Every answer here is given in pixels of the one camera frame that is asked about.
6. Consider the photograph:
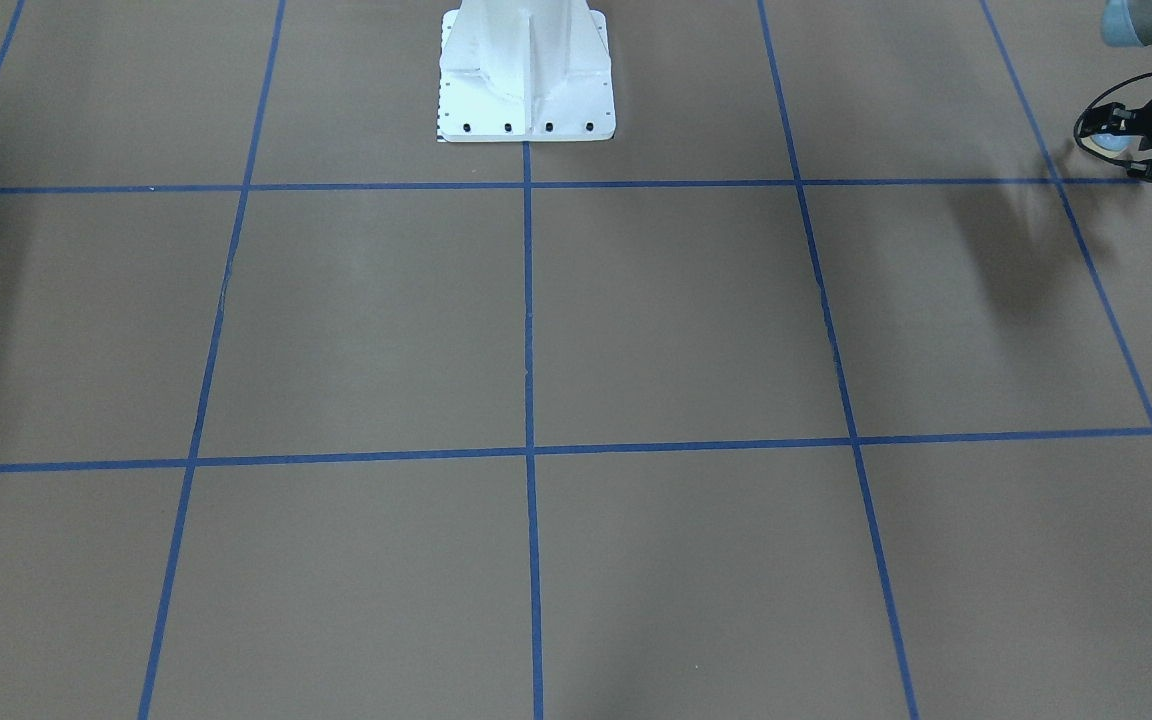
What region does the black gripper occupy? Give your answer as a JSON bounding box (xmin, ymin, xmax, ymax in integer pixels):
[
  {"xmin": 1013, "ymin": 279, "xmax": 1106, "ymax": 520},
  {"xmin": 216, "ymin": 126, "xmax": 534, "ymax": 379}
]
[{"xmin": 1076, "ymin": 100, "xmax": 1152, "ymax": 150}]

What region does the blue desk bell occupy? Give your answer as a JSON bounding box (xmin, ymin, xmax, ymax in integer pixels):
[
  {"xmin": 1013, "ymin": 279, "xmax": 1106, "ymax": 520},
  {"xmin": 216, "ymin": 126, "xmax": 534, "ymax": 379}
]
[{"xmin": 1079, "ymin": 132, "xmax": 1135, "ymax": 159}]

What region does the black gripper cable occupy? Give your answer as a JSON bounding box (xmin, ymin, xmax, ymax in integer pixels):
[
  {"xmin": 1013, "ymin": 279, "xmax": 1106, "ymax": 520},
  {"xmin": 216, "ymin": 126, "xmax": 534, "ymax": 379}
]
[{"xmin": 1076, "ymin": 62, "xmax": 1152, "ymax": 131}]

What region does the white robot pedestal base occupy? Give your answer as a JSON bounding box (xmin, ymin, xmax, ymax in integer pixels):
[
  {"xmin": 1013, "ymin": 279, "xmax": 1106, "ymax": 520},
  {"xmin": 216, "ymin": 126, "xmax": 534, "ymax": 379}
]
[{"xmin": 435, "ymin": 1, "xmax": 617, "ymax": 143}]

